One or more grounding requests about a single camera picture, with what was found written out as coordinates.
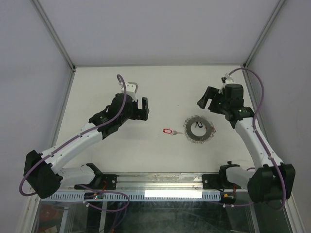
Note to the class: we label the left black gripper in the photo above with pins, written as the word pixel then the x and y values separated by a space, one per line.
pixel 140 114

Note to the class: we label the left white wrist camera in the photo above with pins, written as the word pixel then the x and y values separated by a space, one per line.
pixel 131 89

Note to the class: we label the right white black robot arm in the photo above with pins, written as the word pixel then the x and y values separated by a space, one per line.
pixel 272 179

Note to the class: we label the white slotted cable duct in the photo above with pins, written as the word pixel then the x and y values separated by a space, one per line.
pixel 148 195

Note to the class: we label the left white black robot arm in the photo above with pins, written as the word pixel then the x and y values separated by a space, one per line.
pixel 45 171

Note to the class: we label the red handled key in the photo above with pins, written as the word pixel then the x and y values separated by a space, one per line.
pixel 176 133

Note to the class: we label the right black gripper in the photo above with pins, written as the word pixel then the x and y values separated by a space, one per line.
pixel 211 93

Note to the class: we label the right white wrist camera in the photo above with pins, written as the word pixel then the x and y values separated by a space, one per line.
pixel 227 79

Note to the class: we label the red key tag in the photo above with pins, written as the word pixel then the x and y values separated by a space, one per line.
pixel 167 131

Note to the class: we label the black white key tag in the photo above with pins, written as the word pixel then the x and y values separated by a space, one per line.
pixel 198 125

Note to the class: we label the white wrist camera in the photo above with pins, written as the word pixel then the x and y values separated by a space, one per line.
pixel 227 79
pixel 131 89

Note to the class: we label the aluminium mounting rail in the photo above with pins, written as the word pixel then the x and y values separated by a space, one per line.
pixel 141 181

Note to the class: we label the metal disc with key rings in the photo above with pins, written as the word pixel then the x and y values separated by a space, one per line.
pixel 196 135

